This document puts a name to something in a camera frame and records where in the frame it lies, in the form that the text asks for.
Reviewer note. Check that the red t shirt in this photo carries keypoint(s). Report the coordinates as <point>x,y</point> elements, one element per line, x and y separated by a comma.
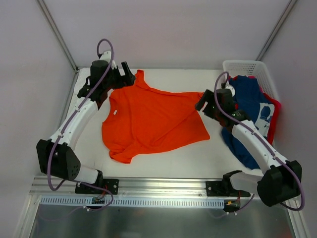
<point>258,105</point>

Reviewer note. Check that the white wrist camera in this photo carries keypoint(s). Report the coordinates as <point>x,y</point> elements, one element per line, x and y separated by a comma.
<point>226,85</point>
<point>106,55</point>

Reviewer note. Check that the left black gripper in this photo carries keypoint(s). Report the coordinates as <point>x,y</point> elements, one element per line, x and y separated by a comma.
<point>121,78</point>

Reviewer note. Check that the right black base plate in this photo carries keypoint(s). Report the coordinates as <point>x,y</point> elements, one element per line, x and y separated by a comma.
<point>219,188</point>

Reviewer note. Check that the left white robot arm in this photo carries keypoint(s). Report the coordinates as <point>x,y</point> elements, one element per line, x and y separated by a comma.
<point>56,155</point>

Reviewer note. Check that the blue printed t shirt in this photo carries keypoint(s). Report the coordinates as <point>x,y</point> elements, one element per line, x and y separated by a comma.
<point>238,150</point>

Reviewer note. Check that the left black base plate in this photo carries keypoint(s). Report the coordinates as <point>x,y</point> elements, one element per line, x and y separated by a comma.
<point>110,184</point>

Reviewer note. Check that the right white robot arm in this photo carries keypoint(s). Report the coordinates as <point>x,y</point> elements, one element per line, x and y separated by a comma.
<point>280,182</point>

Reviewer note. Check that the white slotted cable duct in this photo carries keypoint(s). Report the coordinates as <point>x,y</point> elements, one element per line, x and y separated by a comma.
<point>133,202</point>

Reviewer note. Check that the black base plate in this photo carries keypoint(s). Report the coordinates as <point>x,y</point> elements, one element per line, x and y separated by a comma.
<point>110,184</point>
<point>219,188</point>

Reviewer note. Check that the aluminium mounting rail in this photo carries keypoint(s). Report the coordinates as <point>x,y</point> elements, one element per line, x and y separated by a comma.
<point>139,187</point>

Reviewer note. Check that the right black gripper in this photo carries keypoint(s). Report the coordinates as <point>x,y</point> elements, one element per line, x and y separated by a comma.
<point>207,103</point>

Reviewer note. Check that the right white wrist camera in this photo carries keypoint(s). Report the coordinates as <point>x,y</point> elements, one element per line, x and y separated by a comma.
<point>226,85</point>

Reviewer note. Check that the folded white t shirt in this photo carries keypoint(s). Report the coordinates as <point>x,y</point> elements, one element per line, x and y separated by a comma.
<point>81,80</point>

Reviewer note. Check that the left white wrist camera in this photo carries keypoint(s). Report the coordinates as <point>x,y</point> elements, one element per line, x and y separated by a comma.
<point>106,55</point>

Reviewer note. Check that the white plastic basket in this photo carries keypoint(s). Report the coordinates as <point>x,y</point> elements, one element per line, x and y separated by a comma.
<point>253,68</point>

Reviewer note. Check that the orange t shirt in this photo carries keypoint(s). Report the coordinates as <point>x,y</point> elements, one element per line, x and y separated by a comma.
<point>145,120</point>

